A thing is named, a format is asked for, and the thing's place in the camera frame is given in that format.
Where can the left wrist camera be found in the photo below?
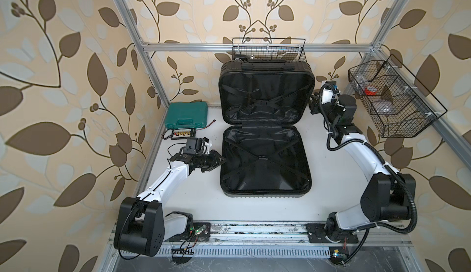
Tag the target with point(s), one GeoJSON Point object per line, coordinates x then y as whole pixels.
{"type": "Point", "coordinates": [197, 146]}

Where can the black hard-shell suitcase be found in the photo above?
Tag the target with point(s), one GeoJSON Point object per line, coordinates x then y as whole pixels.
{"type": "Point", "coordinates": [262, 101]}

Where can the green plastic tool case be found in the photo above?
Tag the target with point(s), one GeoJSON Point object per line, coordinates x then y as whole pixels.
{"type": "Point", "coordinates": [186, 115]}

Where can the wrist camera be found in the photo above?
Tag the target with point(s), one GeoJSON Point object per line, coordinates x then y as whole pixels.
{"type": "Point", "coordinates": [330, 92]}
{"type": "Point", "coordinates": [197, 146]}

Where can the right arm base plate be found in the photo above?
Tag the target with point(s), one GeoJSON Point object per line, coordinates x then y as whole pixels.
{"type": "Point", "coordinates": [321, 233]}

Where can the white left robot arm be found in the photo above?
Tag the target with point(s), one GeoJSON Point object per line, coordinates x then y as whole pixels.
{"type": "Point", "coordinates": [142, 226]}

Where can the right wall wire basket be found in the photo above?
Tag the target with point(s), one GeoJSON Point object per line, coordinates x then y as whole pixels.
{"type": "Point", "coordinates": [404, 105]}

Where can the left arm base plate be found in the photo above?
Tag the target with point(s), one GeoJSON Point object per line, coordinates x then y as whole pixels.
{"type": "Point", "coordinates": [200, 229]}

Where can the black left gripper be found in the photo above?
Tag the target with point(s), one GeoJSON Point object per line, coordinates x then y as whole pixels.
{"type": "Point", "coordinates": [214, 160]}

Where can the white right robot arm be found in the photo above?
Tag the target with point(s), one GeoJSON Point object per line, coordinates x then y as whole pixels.
{"type": "Point", "coordinates": [389, 198]}

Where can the black screwdriver bit holder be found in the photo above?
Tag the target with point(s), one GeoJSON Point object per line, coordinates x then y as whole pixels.
{"type": "Point", "coordinates": [181, 134]}

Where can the red lid in basket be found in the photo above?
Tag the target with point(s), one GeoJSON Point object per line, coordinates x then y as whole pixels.
{"type": "Point", "coordinates": [370, 90]}

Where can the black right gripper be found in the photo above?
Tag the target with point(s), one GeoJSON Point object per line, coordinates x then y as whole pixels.
{"type": "Point", "coordinates": [316, 104]}

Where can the aluminium frame rail front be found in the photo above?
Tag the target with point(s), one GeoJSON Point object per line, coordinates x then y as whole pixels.
{"type": "Point", "coordinates": [260, 239]}

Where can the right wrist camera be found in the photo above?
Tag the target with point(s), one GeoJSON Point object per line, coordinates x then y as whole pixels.
{"type": "Point", "coordinates": [330, 92]}

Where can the wall wire basket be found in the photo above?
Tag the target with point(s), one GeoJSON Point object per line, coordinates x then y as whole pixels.
{"type": "Point", "coordinates": [404, 105]}
{"type": "Point", "coordinates": [268, 48]}

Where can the back wall wire basket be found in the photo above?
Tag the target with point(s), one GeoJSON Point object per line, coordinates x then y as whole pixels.
{"type": "Point", "coordinates": [268, 48]}

